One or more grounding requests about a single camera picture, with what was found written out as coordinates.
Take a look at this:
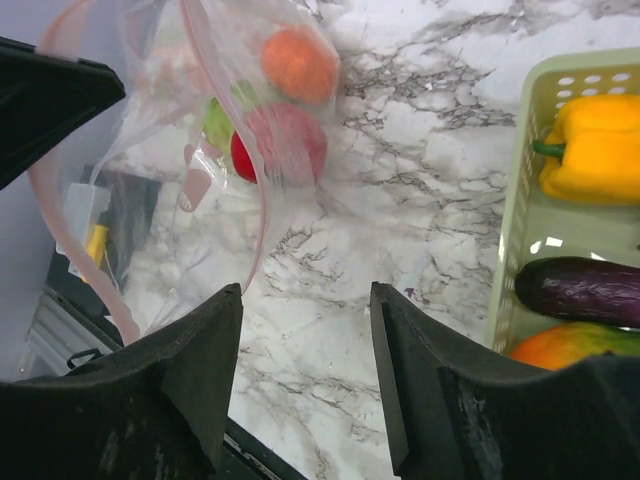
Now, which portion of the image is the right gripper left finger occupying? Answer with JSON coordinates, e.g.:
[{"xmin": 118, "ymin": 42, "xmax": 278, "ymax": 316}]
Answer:
[{"xmin": 1, "ymin": 284, "xmax": 243, "ymax": 479}]

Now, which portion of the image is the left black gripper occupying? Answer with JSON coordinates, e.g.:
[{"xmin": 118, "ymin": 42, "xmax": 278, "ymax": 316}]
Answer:
[{"xmin": 0, "ymin": 37, "xmax": 125, "ymax": 187}]

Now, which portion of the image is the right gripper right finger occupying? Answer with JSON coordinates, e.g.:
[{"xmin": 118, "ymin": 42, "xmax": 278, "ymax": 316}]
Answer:
[{"xmin": 370, "ymin": 283, "xmax": 639, "ymax": 479}]

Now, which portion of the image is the green toy mango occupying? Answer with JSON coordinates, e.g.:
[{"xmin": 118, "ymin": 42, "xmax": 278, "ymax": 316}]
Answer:
[{"xmin": 510, "ymin": 322, "xmax": 639, "ymax": 370}]

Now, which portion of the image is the clear zip top bag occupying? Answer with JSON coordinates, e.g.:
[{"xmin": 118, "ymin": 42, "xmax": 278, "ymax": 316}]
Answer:
[{"xmin": 28, "ymin": 1, "xmax": 341, "ymax": 343}]

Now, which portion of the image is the long striped purple eggplant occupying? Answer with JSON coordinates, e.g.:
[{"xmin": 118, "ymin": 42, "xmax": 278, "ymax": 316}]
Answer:
[{"xmin": 514, "ymin": 256, "xmax": 639, "ymax": 329}]

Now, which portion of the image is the green toy cabbage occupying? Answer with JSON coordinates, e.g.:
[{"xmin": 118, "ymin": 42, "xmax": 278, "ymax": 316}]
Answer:
[{"xmin": 203, "ymin": 80, "xmax": 283, "ymax": 156}]

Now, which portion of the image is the green perforated plastic basket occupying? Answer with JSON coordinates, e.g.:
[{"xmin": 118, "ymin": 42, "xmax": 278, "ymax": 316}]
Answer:
[{"xmin": 485, "ymin": 48, "xmax": 639, "ymax": 353}]

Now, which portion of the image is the red toy bell pepper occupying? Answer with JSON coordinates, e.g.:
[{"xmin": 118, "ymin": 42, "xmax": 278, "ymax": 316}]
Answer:
[{"xmin": 244, "ymin": 102, "xmax": 328, "ymax": 187}]

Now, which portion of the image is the orange toy pumpkin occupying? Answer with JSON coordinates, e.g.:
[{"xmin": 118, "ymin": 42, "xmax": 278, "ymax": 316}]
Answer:
[{"xmin": 260, "ymin": 27, "xmax": 339, "ymax": 105}]

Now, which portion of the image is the black device at table edge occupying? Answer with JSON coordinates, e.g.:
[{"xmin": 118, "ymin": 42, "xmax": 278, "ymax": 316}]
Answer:
[{"xmin": 46, "ymin": 166, "xmax": 161, "ymax": 319}]

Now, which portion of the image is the yellow toy bell pepper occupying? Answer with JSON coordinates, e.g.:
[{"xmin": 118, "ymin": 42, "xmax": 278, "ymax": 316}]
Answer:
[{"xmin": 532, "ymin": 94, "xmax": 639, "ymax": 206}]

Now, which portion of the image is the aluminium frame rail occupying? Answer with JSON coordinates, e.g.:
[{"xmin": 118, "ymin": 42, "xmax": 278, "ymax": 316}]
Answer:
[{"xmin": 18, "ymin": 289, "xmax": 121, "ymax": 380}]

